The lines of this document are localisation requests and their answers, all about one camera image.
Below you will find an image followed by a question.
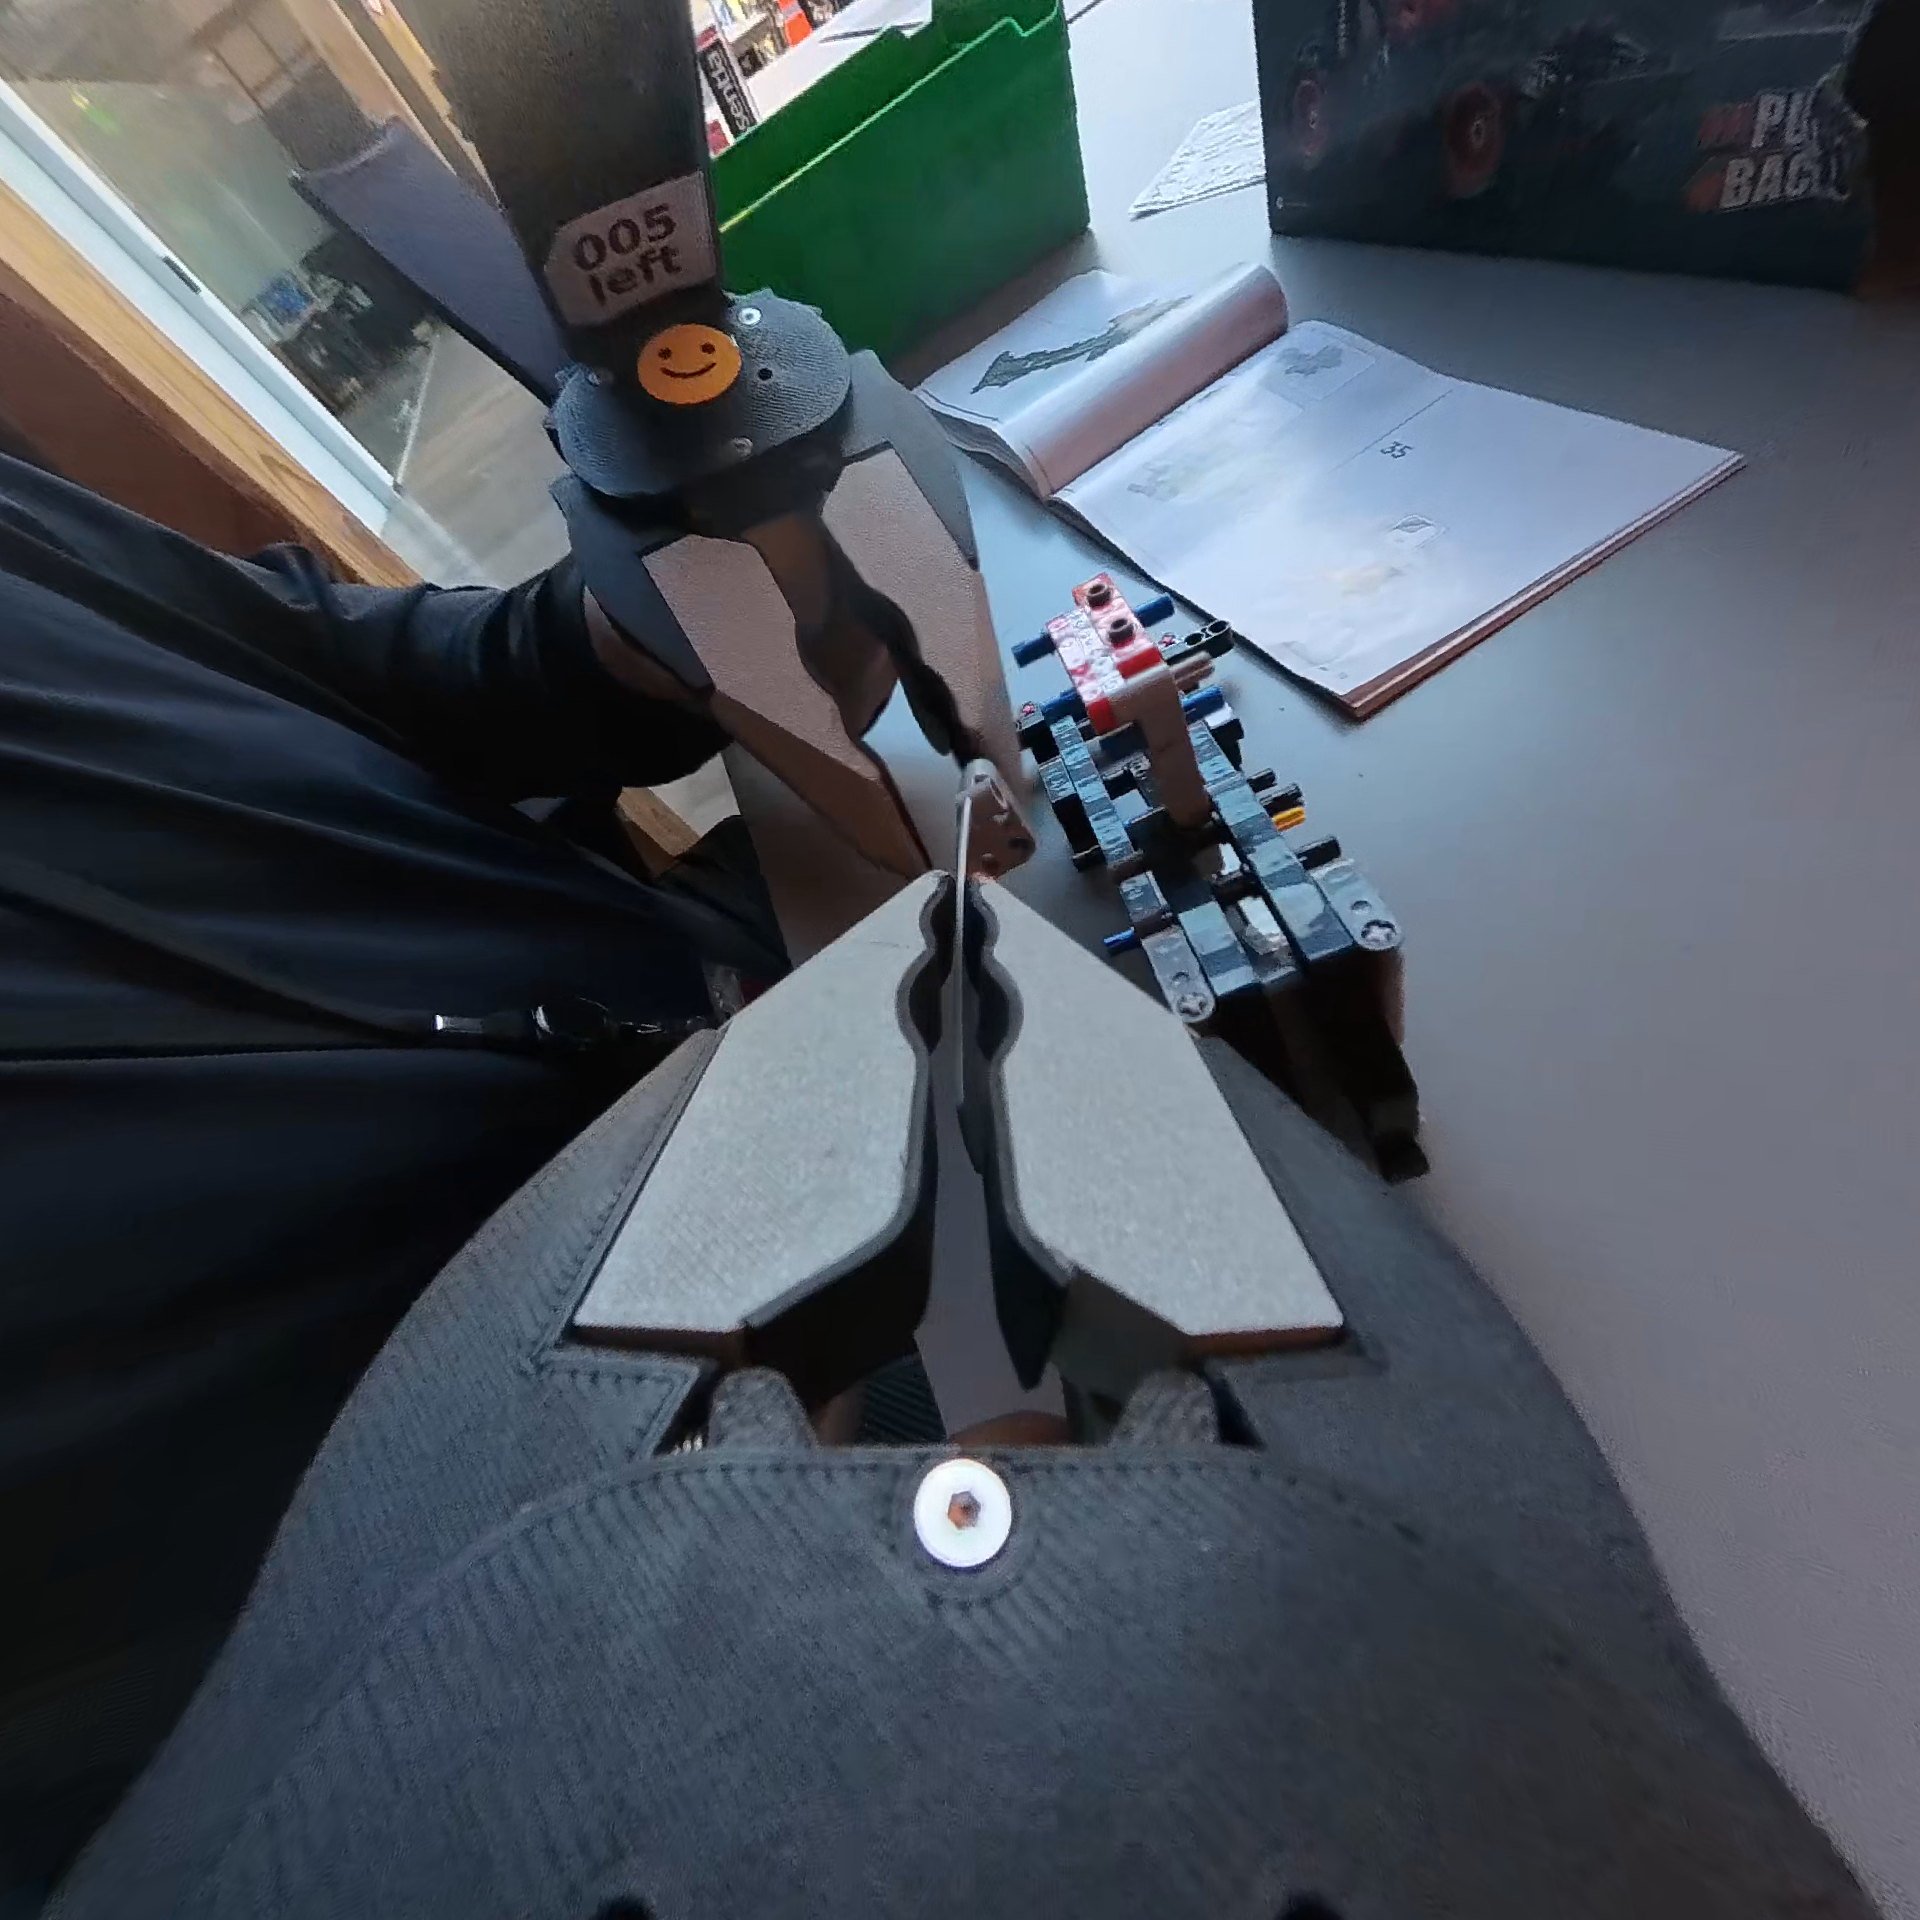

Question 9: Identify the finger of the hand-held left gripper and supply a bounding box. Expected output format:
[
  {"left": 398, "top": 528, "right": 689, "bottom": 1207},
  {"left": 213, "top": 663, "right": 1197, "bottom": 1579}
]
[
  {"left": 636, "top": 528, "right": 940, "bottom": 888},
  {"left": 815, "top": 360, "right": 1040, "bottom": 876}
]

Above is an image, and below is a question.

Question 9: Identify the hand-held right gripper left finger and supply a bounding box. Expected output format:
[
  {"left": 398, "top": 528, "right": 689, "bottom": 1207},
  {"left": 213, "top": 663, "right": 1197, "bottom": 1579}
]
[{"left": 574, "top": 874, "right": 961, "bottom": 1344}]

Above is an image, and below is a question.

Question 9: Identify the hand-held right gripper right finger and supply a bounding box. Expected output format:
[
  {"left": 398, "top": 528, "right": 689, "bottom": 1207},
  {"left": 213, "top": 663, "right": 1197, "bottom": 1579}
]
[{"left": 960, "top": 874, "right": 1347, "bottom": 1390}]

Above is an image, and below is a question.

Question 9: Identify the lego vehicle chassis model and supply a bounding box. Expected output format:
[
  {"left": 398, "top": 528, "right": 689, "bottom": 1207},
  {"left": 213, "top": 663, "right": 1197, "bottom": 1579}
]
[{"left": 1012, "top": 570, "right": 1434, "bottom": 1188}]

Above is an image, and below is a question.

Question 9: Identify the person's left forearm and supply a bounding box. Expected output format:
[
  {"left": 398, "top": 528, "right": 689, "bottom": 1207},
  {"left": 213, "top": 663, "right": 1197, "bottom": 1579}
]
[{"left": 0, "top": 450, "right": 451, "bottom": 843}]

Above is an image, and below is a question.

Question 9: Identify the large dark lego box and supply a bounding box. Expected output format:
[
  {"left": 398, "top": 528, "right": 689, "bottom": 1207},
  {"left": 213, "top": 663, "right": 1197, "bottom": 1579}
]
[{"left": 1252, "top": 0, "right": 1878, "bottom": 295}]

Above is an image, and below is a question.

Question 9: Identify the person's left hand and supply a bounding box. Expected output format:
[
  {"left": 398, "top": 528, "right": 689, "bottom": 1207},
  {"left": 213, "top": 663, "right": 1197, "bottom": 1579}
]
[{"left": 343, "top": 552, "right": 738, "bottom": 798}]

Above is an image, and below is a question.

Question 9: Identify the green plastic bin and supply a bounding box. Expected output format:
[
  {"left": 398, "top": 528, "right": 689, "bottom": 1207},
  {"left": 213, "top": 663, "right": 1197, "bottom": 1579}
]
[{"left": 704, "top": 0, "right": 1091, "bottom": 371}]

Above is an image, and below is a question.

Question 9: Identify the open instruction booklet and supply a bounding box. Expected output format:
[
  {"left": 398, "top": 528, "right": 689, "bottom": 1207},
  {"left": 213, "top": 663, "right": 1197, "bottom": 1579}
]
[{"left": 911, "top": 263, "right": 1750, "bottom": 722}]

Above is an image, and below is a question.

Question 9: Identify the white printed paper sheet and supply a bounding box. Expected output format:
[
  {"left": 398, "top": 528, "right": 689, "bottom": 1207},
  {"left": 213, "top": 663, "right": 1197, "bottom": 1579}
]
[{"left": 1127, "top": 97, "right": 1270, "bottom": 223}]

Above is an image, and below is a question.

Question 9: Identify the person in dark clothing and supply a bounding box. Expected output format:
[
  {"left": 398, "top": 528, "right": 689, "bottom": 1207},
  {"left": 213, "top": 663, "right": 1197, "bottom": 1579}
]
[{"left": 0, "top": 781, "right": 798, "bottom": 1893}]

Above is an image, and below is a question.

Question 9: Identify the black lanyard clip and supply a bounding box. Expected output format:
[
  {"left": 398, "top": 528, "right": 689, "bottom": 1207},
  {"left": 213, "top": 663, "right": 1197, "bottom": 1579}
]
[{"left": 431, "top": 1003, "right": 709, "bottom": 1057}]

